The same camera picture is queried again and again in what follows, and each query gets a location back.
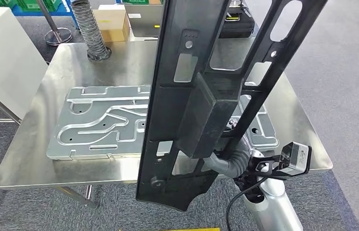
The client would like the blue metal shelf rack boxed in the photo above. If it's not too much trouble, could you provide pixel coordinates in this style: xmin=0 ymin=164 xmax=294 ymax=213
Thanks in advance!
xmin=10 ymin=0 xmax=81 ymax=29

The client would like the stamped grey metal plate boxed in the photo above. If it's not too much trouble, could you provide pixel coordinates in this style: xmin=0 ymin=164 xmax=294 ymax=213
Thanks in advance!
xmin=46 ymin=84 xmax=280 ymax=161

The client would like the black camera bracket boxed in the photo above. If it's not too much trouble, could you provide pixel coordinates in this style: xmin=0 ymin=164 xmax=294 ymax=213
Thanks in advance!
xmin=234 ymin=154 xmax=295 ymax=193

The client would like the stainless steel workbench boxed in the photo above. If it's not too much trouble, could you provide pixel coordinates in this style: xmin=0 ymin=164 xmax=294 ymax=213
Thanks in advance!
xmin=0 ymin=35 xmax=334 ymax=211

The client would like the black tool case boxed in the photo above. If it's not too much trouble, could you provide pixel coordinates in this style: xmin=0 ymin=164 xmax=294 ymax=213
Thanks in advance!
xmin=219 ymin=0 xmax=256 ymax=39

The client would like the white cabinet box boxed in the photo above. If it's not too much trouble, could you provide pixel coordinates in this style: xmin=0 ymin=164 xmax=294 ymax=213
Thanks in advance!
xmin=0 ymin=6 xmax=49 ymax=120

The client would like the black camera cable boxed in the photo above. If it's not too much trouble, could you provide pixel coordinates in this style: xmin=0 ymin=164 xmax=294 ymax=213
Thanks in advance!
xmin=225 ymin=177 xmax=269 ymax=231

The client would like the brown cardboard box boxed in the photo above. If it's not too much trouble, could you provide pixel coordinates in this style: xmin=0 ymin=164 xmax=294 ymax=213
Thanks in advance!
xmin=92 ymin=4 xmax=131 ymax=43

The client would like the grey metal box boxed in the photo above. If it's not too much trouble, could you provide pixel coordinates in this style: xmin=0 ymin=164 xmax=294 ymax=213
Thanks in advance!
xmin=123 ymin=3 xmax=165 ymax=41

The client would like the grey ribbed duct hose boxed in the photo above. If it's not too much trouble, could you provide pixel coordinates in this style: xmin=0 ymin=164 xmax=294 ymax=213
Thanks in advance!
xmin=71 ymin=0 xmax=113 ymax=63

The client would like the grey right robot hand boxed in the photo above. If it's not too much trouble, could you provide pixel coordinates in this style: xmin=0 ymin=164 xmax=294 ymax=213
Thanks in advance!
xmin=203 ymin=117 xmax=241 ymax=179

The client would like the black plastic mounting panel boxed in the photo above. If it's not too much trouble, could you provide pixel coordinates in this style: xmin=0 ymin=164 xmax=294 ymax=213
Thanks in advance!
xmin=136 ymin=0 xmax=328 ymax=212

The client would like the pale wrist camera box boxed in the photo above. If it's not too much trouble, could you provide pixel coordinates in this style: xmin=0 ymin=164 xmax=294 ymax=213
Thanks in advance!
xmin=278 ymin=141 xmax=312 ymax=177

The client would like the chrome stanchion post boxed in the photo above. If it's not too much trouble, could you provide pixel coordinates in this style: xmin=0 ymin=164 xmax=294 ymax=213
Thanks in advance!
xmin=36 ymin=0 xmax=73 ymax=46

